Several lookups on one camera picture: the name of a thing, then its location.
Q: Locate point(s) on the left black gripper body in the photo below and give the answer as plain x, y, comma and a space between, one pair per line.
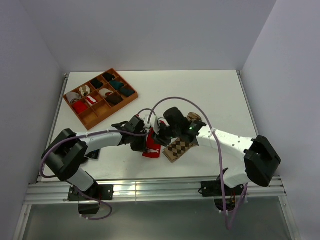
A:
138, 143

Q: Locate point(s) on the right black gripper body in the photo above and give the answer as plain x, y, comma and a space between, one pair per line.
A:
167, 133

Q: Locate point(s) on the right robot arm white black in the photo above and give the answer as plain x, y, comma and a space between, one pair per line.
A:
258, 160

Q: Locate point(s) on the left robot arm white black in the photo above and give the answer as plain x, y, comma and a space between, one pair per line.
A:
68, 151

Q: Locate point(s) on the beige argyle sock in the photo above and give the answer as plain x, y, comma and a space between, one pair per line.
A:
177, 147

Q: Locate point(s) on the dark green rolled sock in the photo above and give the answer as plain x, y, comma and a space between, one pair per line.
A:
127, 92

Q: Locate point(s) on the teal rolled sock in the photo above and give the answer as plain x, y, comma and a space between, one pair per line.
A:
117, 85

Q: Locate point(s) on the white red rolled sock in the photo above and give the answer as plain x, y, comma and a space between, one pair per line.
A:
104, 92

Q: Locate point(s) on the orange divided sock tray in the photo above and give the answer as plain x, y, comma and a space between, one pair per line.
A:
100, 111

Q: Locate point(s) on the red white striped sock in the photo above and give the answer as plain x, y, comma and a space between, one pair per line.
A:
90, 100

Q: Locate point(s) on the black blue patterned sock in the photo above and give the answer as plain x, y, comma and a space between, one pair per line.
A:
93, 155

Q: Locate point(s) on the black rolled sock far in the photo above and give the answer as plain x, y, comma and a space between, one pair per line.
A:
108, 76

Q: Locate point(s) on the black rolled sock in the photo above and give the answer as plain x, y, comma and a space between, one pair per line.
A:
96, 83
108, 76

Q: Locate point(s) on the black rolled sock middle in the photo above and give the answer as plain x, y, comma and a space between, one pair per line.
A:
96, 83

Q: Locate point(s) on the beige brown rolled sock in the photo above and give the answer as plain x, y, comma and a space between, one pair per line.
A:
84, 90

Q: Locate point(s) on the grey rolled sock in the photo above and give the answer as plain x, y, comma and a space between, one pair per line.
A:
73, 97

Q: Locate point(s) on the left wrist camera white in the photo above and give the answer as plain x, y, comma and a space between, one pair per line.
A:
151, 122

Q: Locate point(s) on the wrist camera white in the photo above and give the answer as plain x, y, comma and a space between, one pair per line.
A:
151, 122
159, 125

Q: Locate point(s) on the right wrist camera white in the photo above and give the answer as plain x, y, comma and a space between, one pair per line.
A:
159, 125

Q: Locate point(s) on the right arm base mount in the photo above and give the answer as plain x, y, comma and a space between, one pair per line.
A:
213, 189

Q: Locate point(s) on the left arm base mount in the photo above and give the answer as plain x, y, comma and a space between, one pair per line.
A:
90, 202

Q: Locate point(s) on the aluminium rail frame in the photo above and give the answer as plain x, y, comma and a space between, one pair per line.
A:
155, 199

